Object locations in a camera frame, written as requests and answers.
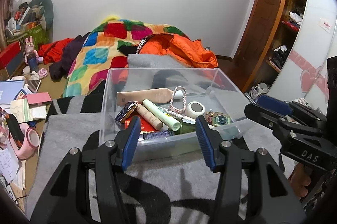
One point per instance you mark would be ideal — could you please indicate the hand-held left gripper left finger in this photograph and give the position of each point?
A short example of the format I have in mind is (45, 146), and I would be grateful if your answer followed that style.
(130, 145)

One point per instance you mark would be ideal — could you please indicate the dark purple clothing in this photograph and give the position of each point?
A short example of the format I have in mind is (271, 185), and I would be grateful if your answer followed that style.
(69, 55)

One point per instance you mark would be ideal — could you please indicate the grey neck pillow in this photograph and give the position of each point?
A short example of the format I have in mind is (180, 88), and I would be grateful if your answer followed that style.
(48, 13)

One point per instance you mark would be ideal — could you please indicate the pink braided hairband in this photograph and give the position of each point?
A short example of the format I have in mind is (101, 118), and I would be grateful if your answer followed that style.
(172, 101)

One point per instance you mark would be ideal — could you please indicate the small blue and gold box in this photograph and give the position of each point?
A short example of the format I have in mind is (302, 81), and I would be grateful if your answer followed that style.
(126, 112)

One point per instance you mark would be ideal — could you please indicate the green cardboard box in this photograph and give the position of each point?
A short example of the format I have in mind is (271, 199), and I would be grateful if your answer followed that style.
(39, 36)

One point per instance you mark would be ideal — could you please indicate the blue and white book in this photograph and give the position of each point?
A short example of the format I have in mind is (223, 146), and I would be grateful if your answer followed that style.
(10, 89)

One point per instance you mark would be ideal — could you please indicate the white bag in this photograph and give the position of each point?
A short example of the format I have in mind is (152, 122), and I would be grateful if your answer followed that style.
(259, 90)

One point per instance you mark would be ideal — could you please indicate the beige paper booklet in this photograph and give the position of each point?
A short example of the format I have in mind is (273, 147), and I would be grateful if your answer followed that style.
(22, 109)

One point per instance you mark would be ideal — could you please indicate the clear plastic storage bin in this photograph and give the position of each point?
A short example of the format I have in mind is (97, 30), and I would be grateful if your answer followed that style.
(168, 147)

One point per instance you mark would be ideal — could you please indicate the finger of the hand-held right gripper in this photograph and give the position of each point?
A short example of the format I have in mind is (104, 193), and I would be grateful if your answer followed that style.
(263, 114)
(272, 104)

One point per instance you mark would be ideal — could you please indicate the green card packet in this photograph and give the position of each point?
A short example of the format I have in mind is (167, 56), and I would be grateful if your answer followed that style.
(221, 119)

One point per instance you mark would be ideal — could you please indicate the red clothing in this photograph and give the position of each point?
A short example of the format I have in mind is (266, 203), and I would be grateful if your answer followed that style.
(52, 51)

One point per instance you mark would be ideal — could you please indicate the white bandage roll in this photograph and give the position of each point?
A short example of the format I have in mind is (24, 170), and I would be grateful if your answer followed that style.
(189, 110)

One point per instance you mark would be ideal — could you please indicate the handwritten white papers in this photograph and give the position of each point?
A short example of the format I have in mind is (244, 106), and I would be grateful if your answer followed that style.
(10, 160)

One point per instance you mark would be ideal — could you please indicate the pink round container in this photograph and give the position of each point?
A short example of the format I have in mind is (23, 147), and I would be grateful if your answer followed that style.
(25, 150)

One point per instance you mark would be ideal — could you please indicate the red gift box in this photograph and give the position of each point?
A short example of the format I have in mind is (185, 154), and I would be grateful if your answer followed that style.
(144, 125)

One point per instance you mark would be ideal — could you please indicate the dark blue bottle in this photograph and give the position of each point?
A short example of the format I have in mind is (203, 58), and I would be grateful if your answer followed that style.
(33, 63)

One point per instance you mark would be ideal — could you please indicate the dark green spray bottle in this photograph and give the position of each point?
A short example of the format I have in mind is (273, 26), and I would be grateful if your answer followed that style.
(187, 127)

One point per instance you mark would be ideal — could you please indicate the purple tube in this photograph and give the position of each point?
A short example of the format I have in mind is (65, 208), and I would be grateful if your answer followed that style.
(158, 135)

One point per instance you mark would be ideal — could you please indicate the orange puffer jacket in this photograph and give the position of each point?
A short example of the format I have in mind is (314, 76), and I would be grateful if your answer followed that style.
(189, 51)

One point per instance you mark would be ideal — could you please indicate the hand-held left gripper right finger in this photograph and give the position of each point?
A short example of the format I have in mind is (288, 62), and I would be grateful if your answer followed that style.
(205, 145)

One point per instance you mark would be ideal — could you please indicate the beige cylinder stick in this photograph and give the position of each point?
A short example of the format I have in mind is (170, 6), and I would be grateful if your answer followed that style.
(150, 116)

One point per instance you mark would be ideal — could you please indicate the colourful patchwork quilt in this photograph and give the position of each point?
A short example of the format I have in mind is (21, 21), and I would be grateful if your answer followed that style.
(100, 55)

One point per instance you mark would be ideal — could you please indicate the pink notebook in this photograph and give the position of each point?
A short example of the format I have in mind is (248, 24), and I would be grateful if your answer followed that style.
(38, 98)

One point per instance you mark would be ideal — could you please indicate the pale green tube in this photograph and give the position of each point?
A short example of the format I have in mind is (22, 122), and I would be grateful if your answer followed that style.
(162, 114)

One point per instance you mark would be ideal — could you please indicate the person's right hand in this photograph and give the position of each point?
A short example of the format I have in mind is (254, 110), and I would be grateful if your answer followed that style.
(300, 181)

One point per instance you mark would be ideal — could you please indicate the long red box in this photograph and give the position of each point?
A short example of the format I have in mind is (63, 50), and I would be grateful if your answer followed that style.
(10, 54)

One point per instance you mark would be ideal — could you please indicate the white sliding wardrobe door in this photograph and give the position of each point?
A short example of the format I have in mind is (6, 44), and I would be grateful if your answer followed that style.
(316, 36)

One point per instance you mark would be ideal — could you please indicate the beige tube with white cap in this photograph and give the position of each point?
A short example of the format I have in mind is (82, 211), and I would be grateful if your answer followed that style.
(144, 97)

